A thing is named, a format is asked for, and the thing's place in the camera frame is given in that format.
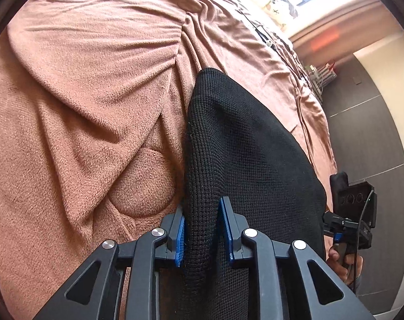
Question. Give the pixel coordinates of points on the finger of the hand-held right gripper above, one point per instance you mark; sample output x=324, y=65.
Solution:
x=338, y=228

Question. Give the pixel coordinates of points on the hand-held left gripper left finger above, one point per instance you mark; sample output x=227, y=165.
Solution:
x=180, y=240

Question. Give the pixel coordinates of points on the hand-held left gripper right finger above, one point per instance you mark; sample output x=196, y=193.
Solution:
x=226, y=230

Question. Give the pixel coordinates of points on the black knit pants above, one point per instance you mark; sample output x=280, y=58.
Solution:
x=248, y=160

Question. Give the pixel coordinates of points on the person's right hand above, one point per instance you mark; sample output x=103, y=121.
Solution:
x=337, y=256

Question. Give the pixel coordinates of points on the brown blanket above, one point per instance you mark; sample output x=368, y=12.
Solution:
x=72, y=123

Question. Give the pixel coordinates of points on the pink curtain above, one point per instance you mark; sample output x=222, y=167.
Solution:
x=338, y=36

